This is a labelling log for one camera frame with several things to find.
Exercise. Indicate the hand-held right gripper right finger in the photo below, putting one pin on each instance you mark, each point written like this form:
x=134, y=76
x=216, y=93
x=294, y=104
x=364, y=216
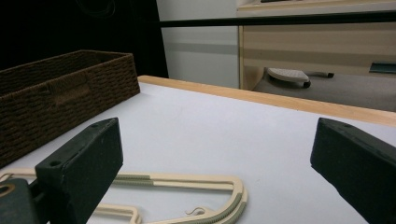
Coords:
x=358, y=161

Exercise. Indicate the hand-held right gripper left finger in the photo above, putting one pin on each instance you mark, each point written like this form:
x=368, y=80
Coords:
x=81, y=161

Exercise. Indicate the brown woven basket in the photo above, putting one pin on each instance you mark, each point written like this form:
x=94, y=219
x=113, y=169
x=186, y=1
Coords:
x=46, y=102

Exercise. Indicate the cream clothes hanger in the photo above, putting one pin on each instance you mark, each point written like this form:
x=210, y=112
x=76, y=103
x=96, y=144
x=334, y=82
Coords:
x=193, y=177
x=241, y=209

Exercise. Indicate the office chair base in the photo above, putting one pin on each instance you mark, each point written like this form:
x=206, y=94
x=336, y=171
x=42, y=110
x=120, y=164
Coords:
x=288, y=74

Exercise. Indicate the wooden cabinet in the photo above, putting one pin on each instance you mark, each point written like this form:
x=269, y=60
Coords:
x=311, y=46

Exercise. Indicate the dark curtain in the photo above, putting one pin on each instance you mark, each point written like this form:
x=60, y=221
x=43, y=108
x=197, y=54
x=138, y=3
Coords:
x=77, y=25

